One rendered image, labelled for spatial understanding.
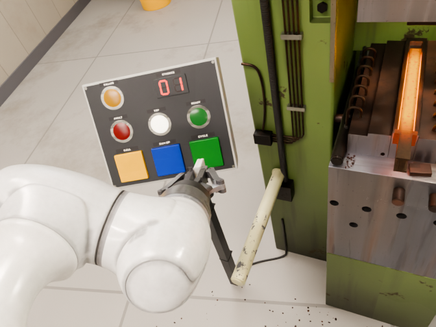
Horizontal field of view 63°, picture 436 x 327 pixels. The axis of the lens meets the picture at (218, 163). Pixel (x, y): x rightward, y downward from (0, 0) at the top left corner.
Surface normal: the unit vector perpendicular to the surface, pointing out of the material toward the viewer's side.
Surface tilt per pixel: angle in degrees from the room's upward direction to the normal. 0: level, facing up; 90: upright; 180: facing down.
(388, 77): 0
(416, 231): 90
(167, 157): 60
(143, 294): 66
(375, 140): 90
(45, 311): 0
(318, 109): 90
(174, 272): 55
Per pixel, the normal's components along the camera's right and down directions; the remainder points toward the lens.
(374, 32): -0.38, 0.73
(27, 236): 0.12, -0.15
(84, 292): -0.21, -0.67
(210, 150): -0.07, 0.29
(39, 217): 0.29, -0.67
